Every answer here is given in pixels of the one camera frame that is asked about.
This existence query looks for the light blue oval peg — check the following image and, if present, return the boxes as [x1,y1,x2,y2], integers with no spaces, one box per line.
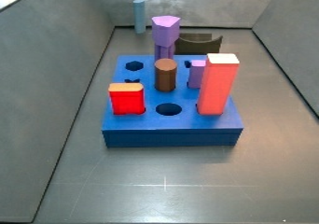
[134,0,146,34]

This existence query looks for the blue peg board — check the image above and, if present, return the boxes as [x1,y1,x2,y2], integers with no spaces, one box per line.
[102,55,244,147]

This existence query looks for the red block peg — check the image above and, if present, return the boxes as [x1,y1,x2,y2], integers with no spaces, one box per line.
[108,83,146,115]

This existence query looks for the brown cylinder peg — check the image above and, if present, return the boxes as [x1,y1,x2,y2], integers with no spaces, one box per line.
[155,58,178,92]

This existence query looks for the small purple peg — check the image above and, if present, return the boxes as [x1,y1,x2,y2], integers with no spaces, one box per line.
[187,60,206,89]

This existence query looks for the tall salmon rectangular peg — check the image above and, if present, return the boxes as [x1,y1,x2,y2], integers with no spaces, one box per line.
[198,53,239,115]

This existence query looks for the dark grey curved block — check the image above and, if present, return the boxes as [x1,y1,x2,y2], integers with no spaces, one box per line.
[175,33,223,55]

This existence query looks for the tall purple peg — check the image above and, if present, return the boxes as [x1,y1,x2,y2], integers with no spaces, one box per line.
[152,15,180,60]

